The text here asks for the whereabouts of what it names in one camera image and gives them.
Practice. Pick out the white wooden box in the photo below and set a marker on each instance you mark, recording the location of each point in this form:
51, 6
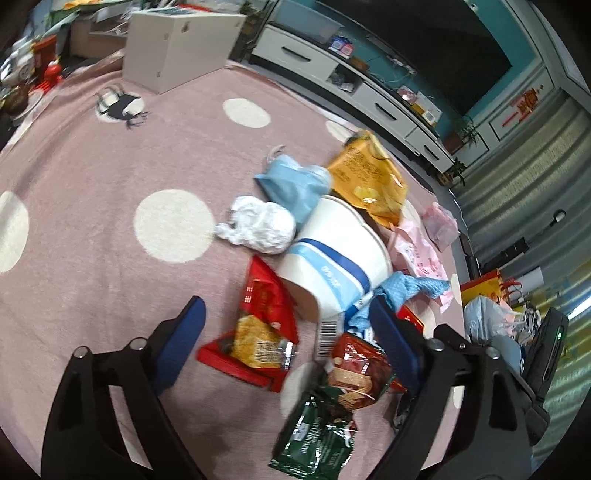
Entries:
184, 46

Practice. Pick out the green snack packet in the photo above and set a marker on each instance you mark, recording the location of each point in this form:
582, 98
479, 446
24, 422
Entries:
316, 434

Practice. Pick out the brown wafer packet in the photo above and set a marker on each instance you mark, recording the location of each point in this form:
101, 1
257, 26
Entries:
358, 369

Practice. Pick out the white medicine box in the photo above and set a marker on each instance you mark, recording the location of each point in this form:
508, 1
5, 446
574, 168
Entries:
328, 339

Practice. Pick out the pink dotted blanket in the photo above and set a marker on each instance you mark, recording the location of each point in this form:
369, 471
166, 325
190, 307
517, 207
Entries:
92, 184

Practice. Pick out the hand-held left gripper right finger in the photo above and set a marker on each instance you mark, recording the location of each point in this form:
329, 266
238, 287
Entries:
397, 344

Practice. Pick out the yellow and red shopping bag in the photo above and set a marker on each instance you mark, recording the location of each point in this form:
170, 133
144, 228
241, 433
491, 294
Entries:
480, 286

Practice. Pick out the black television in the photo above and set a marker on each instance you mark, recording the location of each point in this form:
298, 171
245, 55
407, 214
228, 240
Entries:
415, 41

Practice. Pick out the small red carton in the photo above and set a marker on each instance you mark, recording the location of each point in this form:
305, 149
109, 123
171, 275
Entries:
412, 319

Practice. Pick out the blue cloth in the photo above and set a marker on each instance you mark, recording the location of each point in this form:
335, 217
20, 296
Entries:
406, 286

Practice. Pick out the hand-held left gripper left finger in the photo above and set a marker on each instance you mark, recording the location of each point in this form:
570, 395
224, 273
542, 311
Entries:
182, 341

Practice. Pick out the small potted plant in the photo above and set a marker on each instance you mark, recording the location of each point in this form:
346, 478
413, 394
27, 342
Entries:
455, 173

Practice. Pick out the red paper wall decoration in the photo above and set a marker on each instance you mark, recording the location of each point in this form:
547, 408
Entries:
529, 104

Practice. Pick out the large pink plastic bag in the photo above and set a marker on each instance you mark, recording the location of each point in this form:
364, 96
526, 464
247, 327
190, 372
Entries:
418, 256

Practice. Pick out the white paper bucket blue stripe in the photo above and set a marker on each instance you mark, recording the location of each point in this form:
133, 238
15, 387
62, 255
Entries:
332, 249

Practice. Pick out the crumpled white tissue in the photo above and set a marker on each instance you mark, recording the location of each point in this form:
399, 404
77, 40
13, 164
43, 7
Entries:
263, 226

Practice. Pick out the tall potted plant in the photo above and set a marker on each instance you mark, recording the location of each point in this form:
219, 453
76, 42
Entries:
464, 134

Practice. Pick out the red toy figure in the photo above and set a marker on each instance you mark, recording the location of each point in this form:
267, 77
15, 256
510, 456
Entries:
53, 74

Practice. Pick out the white television cabinet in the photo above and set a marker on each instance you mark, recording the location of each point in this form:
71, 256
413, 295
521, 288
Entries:
295, 50

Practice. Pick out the red snack packet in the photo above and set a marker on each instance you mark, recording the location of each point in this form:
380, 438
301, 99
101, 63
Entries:
263, 300

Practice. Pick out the white plastic bag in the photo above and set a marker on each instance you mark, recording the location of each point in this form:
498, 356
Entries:
485, 318

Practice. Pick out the blue face mask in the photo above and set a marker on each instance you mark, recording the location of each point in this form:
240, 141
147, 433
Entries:
293, 189

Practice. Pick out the white paper bag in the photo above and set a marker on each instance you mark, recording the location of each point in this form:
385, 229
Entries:
528, 280

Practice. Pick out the small pink plastic bag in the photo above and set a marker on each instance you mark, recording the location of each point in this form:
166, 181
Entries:
441, 224

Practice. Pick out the yellow potato chip bag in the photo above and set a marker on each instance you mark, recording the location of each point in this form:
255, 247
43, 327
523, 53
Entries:
364, 170

